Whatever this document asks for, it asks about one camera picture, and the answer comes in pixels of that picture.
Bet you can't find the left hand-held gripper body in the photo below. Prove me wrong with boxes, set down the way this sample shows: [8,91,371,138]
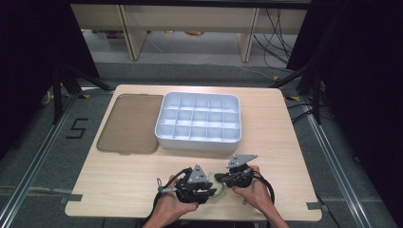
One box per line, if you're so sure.
[174,163,217,205]

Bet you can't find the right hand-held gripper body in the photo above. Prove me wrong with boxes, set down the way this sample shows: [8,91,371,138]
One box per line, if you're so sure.
[221,154,259,189]

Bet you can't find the light green sock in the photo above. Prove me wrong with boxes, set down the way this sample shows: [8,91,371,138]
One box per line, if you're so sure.
[206,172,227,200]

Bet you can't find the person's left hand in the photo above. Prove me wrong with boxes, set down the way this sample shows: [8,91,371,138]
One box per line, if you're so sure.
[151,175,200,224]

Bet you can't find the person's right hand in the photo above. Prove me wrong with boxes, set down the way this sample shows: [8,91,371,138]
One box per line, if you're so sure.
[232,164,271,214]

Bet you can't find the white compartment storage box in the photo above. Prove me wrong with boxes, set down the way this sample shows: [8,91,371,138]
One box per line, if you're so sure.
[154,91,242,153]

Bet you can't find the brown translucent box lid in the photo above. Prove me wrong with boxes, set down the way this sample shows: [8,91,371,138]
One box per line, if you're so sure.
[96,93,165,156]

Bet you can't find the black metal stand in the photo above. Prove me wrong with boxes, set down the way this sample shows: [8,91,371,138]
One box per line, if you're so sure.
[268,62,323,125]
[51,65,116,125]

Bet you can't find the beige wooden desk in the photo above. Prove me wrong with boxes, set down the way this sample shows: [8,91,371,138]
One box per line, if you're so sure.
[69,3,308,63]

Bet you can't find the black curtain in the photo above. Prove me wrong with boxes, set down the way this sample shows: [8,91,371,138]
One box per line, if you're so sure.
[0,0,100,161]
[285,0,403,221]

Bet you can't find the left hand-held gripper cable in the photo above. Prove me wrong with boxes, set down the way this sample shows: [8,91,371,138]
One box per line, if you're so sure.
[140,167,193,228]

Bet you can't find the hand-held gripper cable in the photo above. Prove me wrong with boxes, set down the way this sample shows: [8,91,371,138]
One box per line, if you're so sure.
[249,174,277,206]
[140,167,193,228]

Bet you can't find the right hand-held gripper cable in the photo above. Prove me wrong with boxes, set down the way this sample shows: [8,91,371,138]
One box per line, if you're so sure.
[249,174,277,206]

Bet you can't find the black floor cables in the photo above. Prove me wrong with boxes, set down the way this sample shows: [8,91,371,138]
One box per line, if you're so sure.
[285,102,317,125]

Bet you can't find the aluminium floor rail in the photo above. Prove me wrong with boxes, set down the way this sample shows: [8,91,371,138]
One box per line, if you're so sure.
[304,111,374,228]
[0,93,80,228]

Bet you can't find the bundle of black hanging cables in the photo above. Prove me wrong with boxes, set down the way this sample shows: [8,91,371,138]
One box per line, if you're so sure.
[252,9,299,70]

